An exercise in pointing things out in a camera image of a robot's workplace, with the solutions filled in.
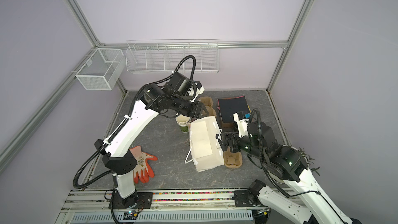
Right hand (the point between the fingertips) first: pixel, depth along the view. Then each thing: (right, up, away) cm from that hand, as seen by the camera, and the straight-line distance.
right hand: (224, 134), depth 62 cm
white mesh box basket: (-72, +34, +33) cm, 87 cm away
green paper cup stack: (-20, +2, +26) cm, 33 cm away
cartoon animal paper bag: (-7, -14, +25) cm, 30 cm away
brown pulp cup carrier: (+7, -19, +22) cm, 30 cm away
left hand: (-8, +7, +2) cm, 11 cm away
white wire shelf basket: (-36, +44, +40) cm, 70 cm away
